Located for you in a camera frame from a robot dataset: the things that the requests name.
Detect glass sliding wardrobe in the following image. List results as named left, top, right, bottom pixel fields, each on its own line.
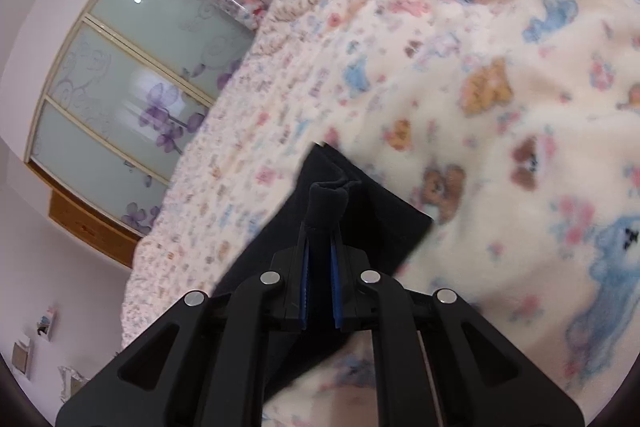
left=28, top=0, right=255, bottom=237

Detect white rack shelf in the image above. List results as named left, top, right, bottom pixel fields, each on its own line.
left=58, top=366, right=89, bottom=403

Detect black pants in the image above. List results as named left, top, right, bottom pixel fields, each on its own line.
left=214, top=144, right=432, bottom=400

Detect fleece bear print blanket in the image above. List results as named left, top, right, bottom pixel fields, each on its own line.
left=268, top=0, right=639, bottom=421

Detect plush toy tube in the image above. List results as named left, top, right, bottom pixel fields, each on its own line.
left=214, top=0, right=268, bottom=31

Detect wall shelf with books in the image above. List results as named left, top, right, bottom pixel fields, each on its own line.
left=11, top=306, right=58, bottom=377

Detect wooden door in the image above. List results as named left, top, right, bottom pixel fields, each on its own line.
left=49, top=191, right=138, bottom=268

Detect floral bed sheet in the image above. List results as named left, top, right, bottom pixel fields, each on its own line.
left=120, top=11, right=348, bottom=345

